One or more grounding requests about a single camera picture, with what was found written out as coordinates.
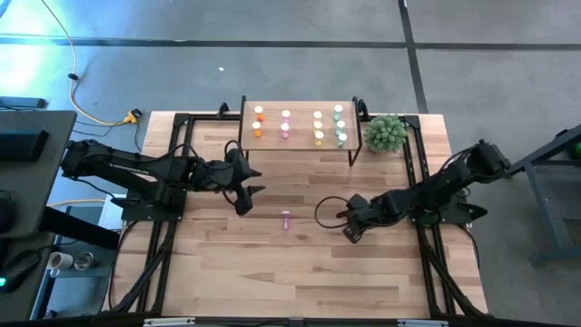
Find green succulent in patterned pot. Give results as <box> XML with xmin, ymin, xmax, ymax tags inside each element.
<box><xmin>363</xmin><ymin>114</ymin><xmax>409</xmax><ymax>154</ymax></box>

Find grey low desk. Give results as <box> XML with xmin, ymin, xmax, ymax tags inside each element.
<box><xmin>0</xmin><ymin>231</ymin><xmax>58</xmax><ymax>323</ymax></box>

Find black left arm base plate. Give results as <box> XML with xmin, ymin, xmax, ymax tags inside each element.
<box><xmin>111</xmin><ymin>195</ymin><xmax>187</xmax><ymax>223</ymax></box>

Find black computer mouse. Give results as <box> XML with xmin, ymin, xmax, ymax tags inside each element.
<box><xmin>0</xmin><ymin>249</ymin><xmax>42</xmax><ymax>294</ymax></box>

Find dark metal cart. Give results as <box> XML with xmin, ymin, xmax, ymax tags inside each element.
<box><xmin>500</xmin><ymin>123</ymin><xmax>581</xmax><ymax>267</ymax></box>

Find wooden shelf with black frame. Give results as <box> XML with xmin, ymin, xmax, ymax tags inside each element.
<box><xmin>238</xmin><ymin>94</ymin><xmax>364</xmax><ymax>168</ymax></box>

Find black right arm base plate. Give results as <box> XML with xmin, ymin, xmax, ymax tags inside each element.
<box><xmin>406</xmin><ymin>188</ymin><xmax>489</xmax><ymax>226</ymax></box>

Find silver aluminium extrusion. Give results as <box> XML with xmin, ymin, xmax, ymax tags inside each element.
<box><xmin>143</xmin><ymin>317</ymin><xmax>196</xmax><ymax>327</ymax></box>
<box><xmin>397</xmin><ymin>318</ymin><xmax>448</xmax><ymax>327</ymax></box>

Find yellow extension cord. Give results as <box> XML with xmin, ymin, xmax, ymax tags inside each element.
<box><xmin>39</xmin><ymin>0</ymin><xmax>140</xmax><ymax>127</ymax></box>

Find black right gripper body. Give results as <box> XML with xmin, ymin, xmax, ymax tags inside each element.
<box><xmin>343</xmin><ymin>193</ymin><xmax>396</xmax><ymax>245</ymax></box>

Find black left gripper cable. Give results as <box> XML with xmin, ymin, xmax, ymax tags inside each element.
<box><xmin>223</xmin><ymin>139</ymin><xmax>249</xmax><ymax>205</ymax></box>

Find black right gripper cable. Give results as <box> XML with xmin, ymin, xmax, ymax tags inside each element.
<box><xmin>313</xmin><ymin>195</ymin><xmax>354</xmax><ymax>230</ymax></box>

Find white paper cup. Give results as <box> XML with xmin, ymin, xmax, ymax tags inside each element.
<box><xmin>48</xmin><ymin>251</ymin><xmax>74</xmax><ymax>272</ymax></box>

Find black box device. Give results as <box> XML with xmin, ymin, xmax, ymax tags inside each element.
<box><xmin>0</xmin><ymin>128</ymin><xmax>50</xmax><ymax>162</ymax></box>

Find black metal rig frame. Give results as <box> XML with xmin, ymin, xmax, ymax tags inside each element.
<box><xmin>103</xmin><ymin>102</ymin><xmax>489</xmax><ymax>319</ymax></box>

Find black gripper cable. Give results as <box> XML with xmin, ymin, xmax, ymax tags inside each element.
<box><xmin>223</xmin><ymin>139</ymin><xmax>249</xmax><ymax>205</ymax></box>
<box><xmin>313</xmin><ymin>195</ymin><xmax>354</xmax><ymax>230</ymax></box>

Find thin yellow cable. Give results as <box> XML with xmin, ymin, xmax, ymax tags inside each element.
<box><xmin>46</xmin><ymin>198</ymin><xmax>106</xmax><ymax>209</ymax></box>

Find shiny metal cup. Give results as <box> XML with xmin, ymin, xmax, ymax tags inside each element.
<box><xmin>74</xmin><ymin>251</ymin><xmax>95</xmax><ymax>272</ymax></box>

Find black power cord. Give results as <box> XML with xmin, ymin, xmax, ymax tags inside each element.
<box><xmin>72</xmin><ymin>107</ymin><xmax>143</xmax><ymax>154</ymax></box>

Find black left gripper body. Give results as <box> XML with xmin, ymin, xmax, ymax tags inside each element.
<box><xmin>215</xmin><ymin>147</ymin><xmax>254</xmax><ymax>217</ymax></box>

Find dark grey flat device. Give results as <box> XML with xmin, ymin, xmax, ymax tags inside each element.
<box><xmin>0</xmin><ymin>95</ymin><xmax>48</xmax><ymax>110</ymax></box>

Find black beam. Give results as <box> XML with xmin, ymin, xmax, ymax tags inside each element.
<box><xmin>39</xmin><ymin>206</ymin><xmax>122</xmax><ymax>251</ymax></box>

